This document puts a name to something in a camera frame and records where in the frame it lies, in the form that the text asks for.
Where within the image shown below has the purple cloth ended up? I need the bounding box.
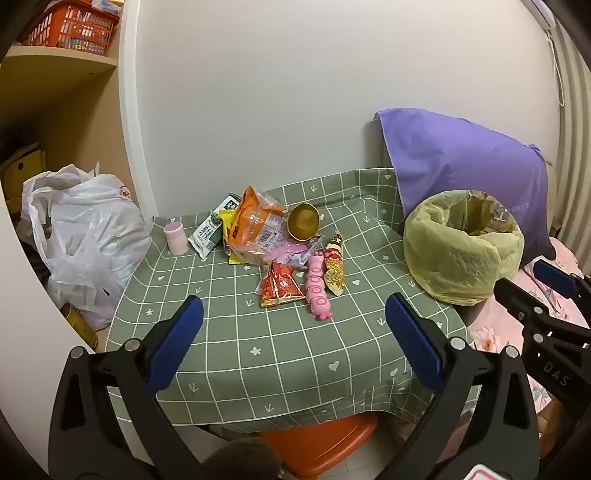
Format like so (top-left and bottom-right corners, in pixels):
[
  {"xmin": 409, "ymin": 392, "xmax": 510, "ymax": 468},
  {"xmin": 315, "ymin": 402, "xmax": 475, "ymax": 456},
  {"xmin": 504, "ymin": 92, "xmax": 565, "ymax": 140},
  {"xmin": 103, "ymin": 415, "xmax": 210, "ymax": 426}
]
[{"xmin": 373, "ymin": 107, "xmax": 557, "ymax": 268}]

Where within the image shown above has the pink cup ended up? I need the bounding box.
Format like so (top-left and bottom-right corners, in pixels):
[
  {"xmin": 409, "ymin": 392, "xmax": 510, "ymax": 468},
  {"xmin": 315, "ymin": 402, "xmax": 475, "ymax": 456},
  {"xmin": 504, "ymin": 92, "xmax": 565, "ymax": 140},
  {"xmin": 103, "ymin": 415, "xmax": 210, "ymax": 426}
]
[{"xmin": 165, "ymin": 220, "xmax": 190, "ymax": 256}]

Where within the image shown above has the white plastic bag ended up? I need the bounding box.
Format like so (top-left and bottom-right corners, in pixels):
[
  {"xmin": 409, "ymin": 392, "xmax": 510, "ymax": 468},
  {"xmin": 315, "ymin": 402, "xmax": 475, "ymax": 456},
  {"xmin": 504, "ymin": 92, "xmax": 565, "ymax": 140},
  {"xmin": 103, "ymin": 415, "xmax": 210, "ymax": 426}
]
[{"xmin": 21, "ymin": 161, "xmax": 155, "ymax": 330}]

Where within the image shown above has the pink floral blanket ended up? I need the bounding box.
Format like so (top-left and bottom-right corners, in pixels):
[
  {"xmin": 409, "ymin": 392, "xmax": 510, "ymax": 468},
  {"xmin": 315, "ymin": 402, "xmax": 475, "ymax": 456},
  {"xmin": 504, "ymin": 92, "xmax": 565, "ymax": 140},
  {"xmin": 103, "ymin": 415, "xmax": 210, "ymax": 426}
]
[{"xmin": 462, "ymin": 237, "xmax": 591, "ymax": 416}]

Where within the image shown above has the orange plastic stool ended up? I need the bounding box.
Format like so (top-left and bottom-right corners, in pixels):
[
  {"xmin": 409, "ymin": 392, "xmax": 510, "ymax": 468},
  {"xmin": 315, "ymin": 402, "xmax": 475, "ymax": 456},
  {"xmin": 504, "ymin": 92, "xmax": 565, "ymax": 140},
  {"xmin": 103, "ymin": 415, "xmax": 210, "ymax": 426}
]
[{"xmin": 259, "ymin": 413, "xmax": 379, "ymax": 478}]

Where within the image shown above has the pink caterpillar toy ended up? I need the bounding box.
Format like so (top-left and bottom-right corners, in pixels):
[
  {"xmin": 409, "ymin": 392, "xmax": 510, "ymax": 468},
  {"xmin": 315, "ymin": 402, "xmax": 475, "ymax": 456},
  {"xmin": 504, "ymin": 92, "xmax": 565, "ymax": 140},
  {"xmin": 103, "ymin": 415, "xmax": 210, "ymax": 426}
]
[{"xmin": 304, "ymin": 250, "xmax": 334, "ymax": 321}]

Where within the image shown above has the yellow tin can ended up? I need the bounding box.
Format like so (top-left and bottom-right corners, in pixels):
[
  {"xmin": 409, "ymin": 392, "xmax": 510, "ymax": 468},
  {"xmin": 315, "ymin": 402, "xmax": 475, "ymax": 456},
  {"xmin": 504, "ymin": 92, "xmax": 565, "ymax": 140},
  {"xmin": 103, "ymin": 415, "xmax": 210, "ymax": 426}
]
[{"xmin": 62, "ymin": 302, "xmax": 100, "ymax": 352}]

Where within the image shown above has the white door frame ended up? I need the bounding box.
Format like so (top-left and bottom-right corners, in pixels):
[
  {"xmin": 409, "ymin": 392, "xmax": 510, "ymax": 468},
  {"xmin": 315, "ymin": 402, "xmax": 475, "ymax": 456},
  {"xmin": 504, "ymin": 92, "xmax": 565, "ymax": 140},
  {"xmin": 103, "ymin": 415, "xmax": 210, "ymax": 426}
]
[{"xmin": 111, "ymin": 0, "xmax": 160, "ymax": 220}]

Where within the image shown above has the gold bowl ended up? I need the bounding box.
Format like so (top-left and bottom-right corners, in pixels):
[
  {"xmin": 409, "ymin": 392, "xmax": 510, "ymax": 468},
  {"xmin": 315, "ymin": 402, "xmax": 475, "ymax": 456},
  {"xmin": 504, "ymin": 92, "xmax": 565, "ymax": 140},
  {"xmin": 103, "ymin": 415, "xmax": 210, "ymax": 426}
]
[{"xmin": 287, "ymin": 202, "xmax": 321, "ymax": 241}]

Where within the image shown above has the wooden shelf unit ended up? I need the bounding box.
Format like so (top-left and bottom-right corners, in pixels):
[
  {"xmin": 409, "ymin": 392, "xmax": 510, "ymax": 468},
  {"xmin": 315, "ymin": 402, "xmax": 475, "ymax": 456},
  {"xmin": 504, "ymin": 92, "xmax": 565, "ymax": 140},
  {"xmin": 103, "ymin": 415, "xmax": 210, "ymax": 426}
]
[{"xmin": 0, "ymin": 0, "xmax": 127, "ymax": 195}]

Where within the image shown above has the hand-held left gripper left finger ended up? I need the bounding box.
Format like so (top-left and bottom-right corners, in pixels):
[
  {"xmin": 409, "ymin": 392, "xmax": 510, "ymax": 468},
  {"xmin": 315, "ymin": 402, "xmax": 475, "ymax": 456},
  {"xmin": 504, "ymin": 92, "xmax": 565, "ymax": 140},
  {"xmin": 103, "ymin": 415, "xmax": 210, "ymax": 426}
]
[{"xmin": 48, "ymin": 294, "xmax": 206, "ymax": 480}]

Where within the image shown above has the green checked tablecloth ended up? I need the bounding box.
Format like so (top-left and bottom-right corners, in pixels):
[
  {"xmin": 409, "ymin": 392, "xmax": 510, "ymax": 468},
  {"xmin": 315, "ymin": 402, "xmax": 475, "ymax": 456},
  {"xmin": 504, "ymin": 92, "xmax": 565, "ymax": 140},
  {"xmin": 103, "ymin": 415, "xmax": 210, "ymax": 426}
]
[{"xmin": 104, "ymin": 168, "xmax": 476, "ymax": 435}]

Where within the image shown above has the white cord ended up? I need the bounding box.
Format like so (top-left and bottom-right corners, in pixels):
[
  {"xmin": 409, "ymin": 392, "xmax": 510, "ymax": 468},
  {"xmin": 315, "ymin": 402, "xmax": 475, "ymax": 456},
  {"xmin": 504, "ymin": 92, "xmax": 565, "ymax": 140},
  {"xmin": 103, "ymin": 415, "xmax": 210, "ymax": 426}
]
[{"xmin": 546, "ymin": 30, "xmax": 565, "ymax": 107}]

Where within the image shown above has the orange snack bag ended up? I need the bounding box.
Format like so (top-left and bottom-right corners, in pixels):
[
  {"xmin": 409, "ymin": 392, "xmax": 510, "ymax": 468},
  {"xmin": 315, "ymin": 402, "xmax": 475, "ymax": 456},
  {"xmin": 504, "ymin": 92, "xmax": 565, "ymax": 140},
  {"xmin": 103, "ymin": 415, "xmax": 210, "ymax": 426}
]
[{"xmin": 226, "ymin": 186, "xmax": 289, "ymax": 266}]

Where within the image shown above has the small yellow packet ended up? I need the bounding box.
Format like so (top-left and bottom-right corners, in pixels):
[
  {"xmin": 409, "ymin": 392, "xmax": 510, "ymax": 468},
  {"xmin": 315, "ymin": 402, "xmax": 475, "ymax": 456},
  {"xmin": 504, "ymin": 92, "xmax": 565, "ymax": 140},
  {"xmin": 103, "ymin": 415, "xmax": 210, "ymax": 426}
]
[{"xmin": 219, "ymin": 209, "xmax": 238, "ymax": 241}]

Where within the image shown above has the yellow striped snack packet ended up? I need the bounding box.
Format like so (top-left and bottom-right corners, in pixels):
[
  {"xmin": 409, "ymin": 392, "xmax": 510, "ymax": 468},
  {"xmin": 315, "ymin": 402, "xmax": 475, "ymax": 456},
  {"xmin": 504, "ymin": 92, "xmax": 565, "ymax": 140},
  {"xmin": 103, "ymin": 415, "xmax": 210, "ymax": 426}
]
[{"xmin": 322, "ymin": 231, "xmax": 347, "ymax": 297}]

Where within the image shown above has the green white drink carton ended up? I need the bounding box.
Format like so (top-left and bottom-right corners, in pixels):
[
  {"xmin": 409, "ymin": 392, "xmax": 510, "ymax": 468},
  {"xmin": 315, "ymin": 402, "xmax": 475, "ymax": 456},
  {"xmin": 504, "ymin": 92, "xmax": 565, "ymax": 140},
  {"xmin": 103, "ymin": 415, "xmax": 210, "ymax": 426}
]
[{"xmin": 188, "ymin": 194, "xmax": 241, "ymax": 259}]

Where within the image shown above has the brown fuzzy cloth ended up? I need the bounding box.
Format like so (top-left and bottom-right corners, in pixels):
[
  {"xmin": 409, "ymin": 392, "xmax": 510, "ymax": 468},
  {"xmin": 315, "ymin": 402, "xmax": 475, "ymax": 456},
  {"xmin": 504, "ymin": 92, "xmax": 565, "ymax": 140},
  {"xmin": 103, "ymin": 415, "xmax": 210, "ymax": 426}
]
[{"xmin": 201, "ymin": 436, "xmax": 282, "ymax": 480}]

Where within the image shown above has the white air conditioner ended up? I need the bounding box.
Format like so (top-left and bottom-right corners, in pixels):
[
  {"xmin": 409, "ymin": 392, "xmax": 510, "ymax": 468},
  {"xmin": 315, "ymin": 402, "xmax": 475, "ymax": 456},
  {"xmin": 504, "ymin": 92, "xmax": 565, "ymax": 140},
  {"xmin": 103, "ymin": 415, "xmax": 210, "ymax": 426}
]
[{"xmin": 526, "ymin": 0, "xmax": 555, "ymax": 28}]

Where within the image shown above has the orange plastic basket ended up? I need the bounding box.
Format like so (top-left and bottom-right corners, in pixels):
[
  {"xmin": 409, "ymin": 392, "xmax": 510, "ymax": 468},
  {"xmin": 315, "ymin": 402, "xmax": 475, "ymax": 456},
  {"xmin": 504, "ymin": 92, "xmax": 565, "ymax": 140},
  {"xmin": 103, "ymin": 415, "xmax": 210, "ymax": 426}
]
[{"xmin": 18, "ymin": 2, "xmax": 122, "ymax": 56}]

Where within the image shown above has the bin with yellow bag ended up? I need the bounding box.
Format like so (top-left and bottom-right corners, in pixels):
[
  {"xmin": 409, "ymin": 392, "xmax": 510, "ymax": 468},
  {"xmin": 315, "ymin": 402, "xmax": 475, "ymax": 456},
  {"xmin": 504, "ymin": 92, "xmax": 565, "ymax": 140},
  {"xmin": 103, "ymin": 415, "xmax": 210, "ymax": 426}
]
[{"xmin": 403, "ymin": 188, "xmax": 526, "ymax": 306}]

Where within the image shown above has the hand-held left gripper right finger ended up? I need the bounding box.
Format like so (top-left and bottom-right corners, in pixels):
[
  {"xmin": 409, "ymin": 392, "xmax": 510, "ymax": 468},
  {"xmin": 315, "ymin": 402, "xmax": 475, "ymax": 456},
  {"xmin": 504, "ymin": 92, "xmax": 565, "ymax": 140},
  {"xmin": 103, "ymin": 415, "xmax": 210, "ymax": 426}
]
[{"xmin": 369, "ymin": 292, "xmax": 541, "ymax": 480}]

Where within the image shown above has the pink wrapper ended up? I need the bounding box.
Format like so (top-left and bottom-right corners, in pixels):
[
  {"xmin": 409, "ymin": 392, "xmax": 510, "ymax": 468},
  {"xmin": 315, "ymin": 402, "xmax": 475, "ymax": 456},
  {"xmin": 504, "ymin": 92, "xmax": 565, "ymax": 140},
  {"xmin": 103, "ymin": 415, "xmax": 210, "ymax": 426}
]
[{"xmin": 272, "ymin": 235, "xmax": 321, "ymax": 273}]

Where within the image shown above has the white pleated curtain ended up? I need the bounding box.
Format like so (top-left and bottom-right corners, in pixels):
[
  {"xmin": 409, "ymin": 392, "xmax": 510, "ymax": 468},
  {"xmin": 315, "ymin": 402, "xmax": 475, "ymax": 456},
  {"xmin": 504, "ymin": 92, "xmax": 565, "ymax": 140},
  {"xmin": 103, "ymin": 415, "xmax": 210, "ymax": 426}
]
[{"xmin": 547, "ymin": 14, "xmax": 591, "ymax": 273}]

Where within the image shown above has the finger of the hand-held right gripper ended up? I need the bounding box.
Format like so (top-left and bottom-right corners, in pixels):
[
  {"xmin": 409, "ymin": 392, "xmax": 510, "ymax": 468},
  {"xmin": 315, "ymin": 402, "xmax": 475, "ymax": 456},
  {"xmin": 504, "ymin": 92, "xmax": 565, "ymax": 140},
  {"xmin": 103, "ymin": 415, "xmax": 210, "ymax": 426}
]
[
  {"xmin": 531, "ymin": 258, "xmax": 591, "ymax": 301},
  {"xmin": 493, "ymin": 276, "xmax": 561, "ymax": 325}
]

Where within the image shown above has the red snack packet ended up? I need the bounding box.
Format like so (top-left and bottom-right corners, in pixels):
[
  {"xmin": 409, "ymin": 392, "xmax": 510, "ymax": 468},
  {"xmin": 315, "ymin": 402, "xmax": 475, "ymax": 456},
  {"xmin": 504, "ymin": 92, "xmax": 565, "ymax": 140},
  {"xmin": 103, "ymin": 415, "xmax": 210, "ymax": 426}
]
[{"xmin": 256, "ymin": 261, "xmax": 306, "ymax": 308}]

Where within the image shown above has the yellow bag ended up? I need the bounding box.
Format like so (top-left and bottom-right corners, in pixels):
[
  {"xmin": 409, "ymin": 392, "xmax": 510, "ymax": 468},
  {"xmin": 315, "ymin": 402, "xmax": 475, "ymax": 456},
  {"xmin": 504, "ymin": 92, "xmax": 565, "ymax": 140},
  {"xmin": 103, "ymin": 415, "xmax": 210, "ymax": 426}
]
[{"xmin": 0, "ymin": 143, "xmax": 47, "ymax": 204}]

